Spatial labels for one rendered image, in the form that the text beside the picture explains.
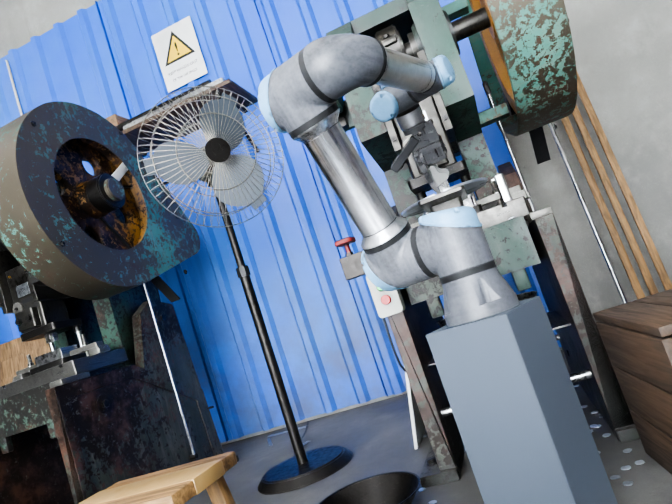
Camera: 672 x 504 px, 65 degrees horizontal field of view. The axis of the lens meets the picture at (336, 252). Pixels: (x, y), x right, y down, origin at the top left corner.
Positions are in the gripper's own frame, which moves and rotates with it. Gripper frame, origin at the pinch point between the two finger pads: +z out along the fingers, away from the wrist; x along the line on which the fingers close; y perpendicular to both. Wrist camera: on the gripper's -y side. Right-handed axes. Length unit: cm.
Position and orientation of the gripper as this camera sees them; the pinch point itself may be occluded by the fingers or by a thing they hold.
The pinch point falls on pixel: (435, 190)
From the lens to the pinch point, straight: 160.3
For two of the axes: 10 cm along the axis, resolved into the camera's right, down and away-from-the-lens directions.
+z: 4.6, 8.4, 2.8
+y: 8.6, -3.4, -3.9
